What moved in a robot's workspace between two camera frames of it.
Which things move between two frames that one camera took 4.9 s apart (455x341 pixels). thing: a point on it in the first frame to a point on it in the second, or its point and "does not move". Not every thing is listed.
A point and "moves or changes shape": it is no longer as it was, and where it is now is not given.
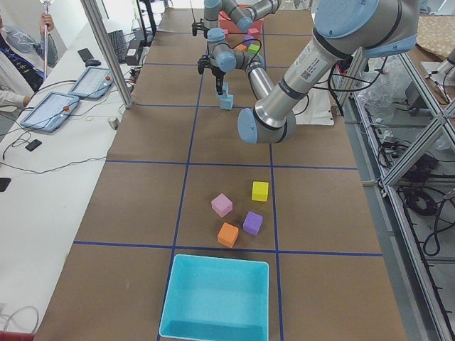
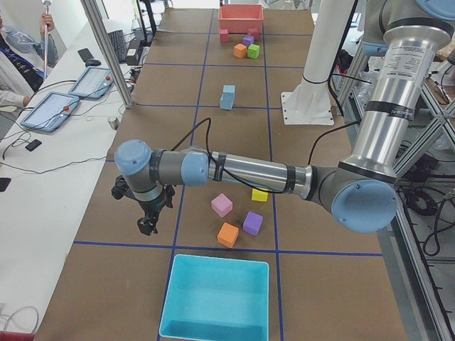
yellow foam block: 259,191 does not move
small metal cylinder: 114,123 does not move
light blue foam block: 225,90 moves or changes shape
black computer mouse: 92,62 does not move
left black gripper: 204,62 to 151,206
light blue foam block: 227,103 does not move
